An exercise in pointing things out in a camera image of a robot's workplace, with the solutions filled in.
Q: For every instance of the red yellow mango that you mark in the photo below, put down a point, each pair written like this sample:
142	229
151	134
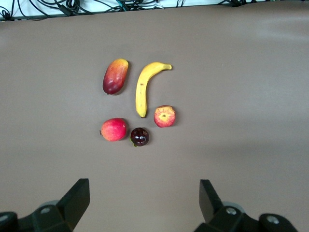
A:
115	77

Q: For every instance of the red yellow apple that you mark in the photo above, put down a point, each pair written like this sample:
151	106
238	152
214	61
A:
164	116

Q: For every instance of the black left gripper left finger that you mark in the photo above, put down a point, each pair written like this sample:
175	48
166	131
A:
70	207

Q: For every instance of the round red pomegranate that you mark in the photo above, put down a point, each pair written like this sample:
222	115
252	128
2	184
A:
113	129

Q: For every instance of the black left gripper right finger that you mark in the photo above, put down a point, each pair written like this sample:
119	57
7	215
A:
212	207

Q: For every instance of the yellow banana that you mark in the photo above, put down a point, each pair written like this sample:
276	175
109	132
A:
142	94

